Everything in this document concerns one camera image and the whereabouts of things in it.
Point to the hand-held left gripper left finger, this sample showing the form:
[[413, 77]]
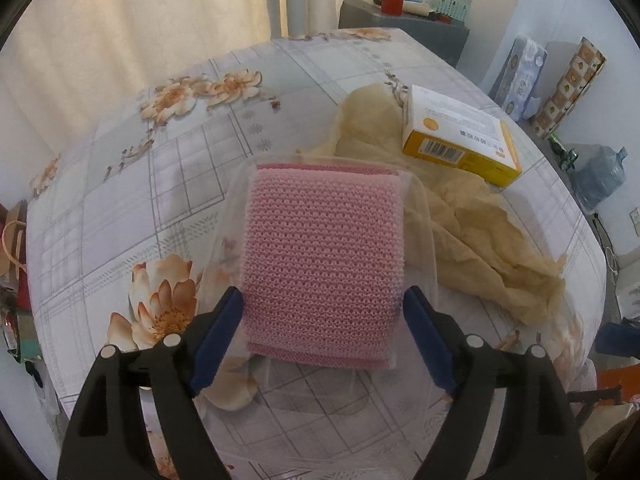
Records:
[[217, 340]]

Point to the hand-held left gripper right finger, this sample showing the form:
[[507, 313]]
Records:
[[430, 345]]

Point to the clear plastic container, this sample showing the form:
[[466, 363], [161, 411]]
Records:
[[424, 240]]

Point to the pink knitted cloth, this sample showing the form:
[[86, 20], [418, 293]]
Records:
[[320, 260]]

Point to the yellow white box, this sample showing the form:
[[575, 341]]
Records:
[[460, 125]]

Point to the floral tablecloth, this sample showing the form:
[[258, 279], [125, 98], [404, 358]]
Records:
[[150, 190]]

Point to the green cardboard box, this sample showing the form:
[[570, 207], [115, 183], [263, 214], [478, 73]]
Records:
[[27, 347]]

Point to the red gift bag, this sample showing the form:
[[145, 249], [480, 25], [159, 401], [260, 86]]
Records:
[[15, 290]]

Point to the green bottle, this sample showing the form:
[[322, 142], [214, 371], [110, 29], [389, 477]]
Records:
[[562, 152]]

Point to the large blue water jug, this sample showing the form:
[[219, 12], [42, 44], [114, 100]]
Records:
[[597, 177]]

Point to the white tissue pack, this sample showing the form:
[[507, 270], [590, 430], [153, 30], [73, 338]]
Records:
[[520, 77]]

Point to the patterned paper roll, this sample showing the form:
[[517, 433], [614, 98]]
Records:
[[570, 87]]

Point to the grey cabinet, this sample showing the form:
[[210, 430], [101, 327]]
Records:
[[440, 40]]

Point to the small red black item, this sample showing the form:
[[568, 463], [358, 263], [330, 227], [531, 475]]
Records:
[[440, 17]]

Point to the teal chopstick holder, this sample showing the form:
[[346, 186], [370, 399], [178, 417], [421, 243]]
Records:
[[452, 10]]

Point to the cream roll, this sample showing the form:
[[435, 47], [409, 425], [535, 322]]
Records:
[[417, 9]]

